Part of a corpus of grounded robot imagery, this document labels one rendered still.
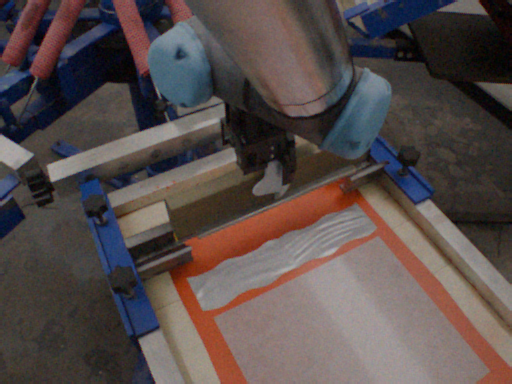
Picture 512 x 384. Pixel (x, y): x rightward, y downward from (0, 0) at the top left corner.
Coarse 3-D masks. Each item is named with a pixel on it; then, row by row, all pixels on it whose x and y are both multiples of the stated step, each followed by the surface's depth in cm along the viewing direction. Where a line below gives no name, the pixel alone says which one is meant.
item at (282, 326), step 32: (256, 224) 82; (224, 256) 77; (256, 288) 73; (288, 288) 73; (192, 320) 69; (224, 320) 69; (256, 320) 69; (288, 320) 69; (320, 320) 69; (224, 352) 66; (256, 352) 66; (288, 352) 66; (320, 352) 66; (352, 352) 66
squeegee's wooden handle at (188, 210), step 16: (304, 144) 69; (304, 160) 68; (320, 160) 70; (336, 160) 72; (352, 160) 74; (224, 176) 65; (240, 176) 65; (256, 176) 65; (304, 176) 71; (320, 176) 73; (192, 192) 63; (208, 192) 63; (224, 192) 64; (240, 192) 65; (176, 208) 61; (192, 208) 63; (208, 208) 64; (224, 208) 66; (240, 208) 68; (176, 224) 63; (192, 224) 65; (208, 224) 67
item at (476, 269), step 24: (192, 168) 87; (216, 168) 87; (120, 192) 82; (144, 192) 82; (168, 192) 85; (120, 216) 83; (432, 216) 79; (432, 240) 79; (456, 240) 75; (456, 264) 75; (480, 264) 72; (480, 288) 71; (504, 288) 68; (504, 312) 67; (144, 336) 64; (168, 360) 61
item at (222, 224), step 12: (348, 168) 74; (324, 180) 73; (336, 180) 74; (288, 192) 71; (300, 192) 71; (264, 204) 70; (276, 204) 70; (228, 216) 68; (240, 216) 68; (252, 216) 69; (204, 228) 67; (216, 228) 67
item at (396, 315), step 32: (320, 192) 87; (352, 192) 87; (288, 224) 82; (384, 224) 82; (352, 256) 77; (384, 256) 77; (320, 288) 73; (352, 288) 73; (384, 288) 73; (416, 288) 73; (352, 320) 69; (384, 320) 69; (416, 320) 69; (448, 320) 69; (384, 352) 65; (416, 352) 65; (448, 352) 65; (480, 352) 65
